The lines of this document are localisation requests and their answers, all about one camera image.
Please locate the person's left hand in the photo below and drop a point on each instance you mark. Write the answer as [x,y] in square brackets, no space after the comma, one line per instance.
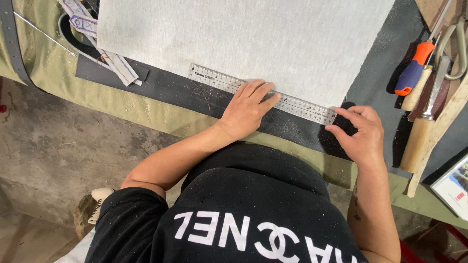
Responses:
[245,109]

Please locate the person's right hand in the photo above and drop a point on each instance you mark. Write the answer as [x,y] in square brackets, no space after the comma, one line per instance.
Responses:
[360,137]

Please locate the clear plastic ruler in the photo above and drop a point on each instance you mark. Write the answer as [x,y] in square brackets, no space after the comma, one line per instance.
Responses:
[223,82]

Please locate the white fabric sheet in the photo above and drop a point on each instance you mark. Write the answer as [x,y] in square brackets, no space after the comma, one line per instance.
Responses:
[241,40]

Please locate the wooden stick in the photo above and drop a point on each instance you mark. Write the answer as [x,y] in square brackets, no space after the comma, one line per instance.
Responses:
[438,128]

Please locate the orange and blue screwdriver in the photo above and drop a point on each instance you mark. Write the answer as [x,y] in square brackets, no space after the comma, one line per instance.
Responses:
[415,67]

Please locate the person's black shirt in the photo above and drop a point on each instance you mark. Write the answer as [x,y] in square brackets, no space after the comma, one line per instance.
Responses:
[234,212]

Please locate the printed booklet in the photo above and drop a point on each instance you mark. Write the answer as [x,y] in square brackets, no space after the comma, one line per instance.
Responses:
[453,188]

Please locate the olive green table cover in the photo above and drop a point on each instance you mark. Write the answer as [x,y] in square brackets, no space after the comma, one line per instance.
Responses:
[117,98]

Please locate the red metal stool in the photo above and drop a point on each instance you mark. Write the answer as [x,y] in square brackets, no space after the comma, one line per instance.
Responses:
[435,244]

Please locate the metal shears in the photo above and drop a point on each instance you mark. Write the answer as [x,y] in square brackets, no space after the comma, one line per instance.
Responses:
[459,47]

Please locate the white marked pattern strips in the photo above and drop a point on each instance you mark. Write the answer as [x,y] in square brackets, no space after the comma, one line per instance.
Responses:
[109,54]

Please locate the person's white shoe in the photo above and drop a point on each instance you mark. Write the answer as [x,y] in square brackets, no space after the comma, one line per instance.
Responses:
[98,204]

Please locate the grey leather loop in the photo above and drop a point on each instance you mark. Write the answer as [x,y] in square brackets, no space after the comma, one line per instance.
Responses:
[73,40]

